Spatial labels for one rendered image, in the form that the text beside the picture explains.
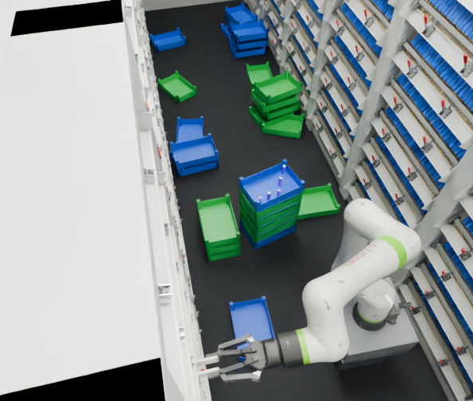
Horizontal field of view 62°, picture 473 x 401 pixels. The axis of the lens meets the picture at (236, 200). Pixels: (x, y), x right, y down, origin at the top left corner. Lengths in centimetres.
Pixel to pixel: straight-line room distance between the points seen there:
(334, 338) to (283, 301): 122
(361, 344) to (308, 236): 88
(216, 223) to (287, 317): 67
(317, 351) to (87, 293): 81
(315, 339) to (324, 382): 109
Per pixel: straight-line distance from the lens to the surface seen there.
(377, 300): 172
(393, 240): 134
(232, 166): 288
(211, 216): 241
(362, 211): 143
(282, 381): 219
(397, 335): 195
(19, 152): 60
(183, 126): 321
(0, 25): 90
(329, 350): 114
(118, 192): 50
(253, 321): 227
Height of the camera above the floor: 212
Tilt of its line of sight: 53 degrees down
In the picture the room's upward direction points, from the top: 1 degrees counter-clockwise
